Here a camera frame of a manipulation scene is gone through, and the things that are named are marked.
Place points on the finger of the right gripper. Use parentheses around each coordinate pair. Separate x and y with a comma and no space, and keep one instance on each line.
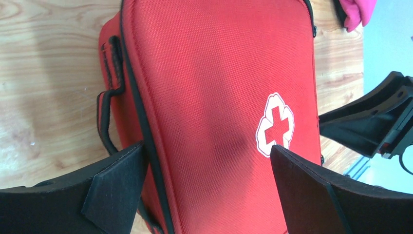
(354,125)

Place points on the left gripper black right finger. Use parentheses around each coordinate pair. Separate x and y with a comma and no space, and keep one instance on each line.
(316,200)

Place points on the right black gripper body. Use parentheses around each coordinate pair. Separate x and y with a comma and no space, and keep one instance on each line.
(395,118)

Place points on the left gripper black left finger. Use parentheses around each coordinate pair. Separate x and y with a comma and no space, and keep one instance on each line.
(101,198)

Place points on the red black medicine kit case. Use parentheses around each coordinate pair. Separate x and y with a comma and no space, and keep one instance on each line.
(209,86)

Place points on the pink folded cloth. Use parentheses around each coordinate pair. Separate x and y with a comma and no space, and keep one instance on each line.
(352,13)

